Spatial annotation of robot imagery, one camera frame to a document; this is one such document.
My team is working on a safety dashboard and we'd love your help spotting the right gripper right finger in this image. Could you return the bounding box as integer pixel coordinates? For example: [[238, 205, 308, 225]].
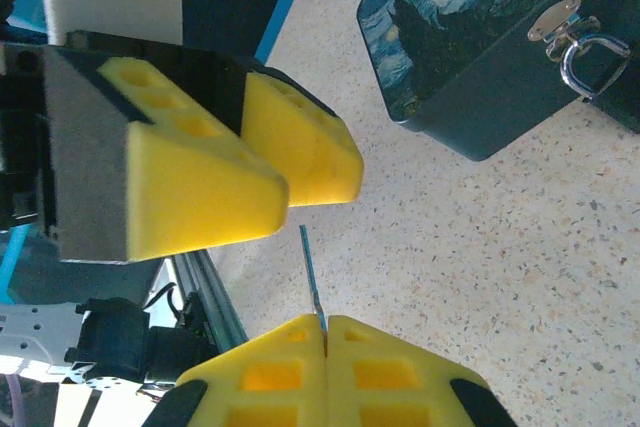
[[324, 314, 520, 427]]

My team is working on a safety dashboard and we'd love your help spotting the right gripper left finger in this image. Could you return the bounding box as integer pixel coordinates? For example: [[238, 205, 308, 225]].
[[143, 313, 329, 427]]

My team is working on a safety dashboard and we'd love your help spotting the starry night painted metal box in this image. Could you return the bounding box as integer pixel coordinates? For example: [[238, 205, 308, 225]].
[[356, 0, 640, 164]]

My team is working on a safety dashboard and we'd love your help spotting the silver metal box latch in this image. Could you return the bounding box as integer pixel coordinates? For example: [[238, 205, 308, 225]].
[[547, 16, 636, 104]]

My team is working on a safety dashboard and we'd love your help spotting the blue table edge strip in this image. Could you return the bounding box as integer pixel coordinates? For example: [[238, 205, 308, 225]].
[[253, 0, 319, 66]]

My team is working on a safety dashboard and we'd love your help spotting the silver box hasp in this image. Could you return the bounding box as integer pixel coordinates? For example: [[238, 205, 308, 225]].
[[527, 0, 601, 61]]

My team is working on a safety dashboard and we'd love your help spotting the aluminium side rail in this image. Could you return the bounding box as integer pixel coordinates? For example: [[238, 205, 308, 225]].
[[149, 249, 249, 349]]

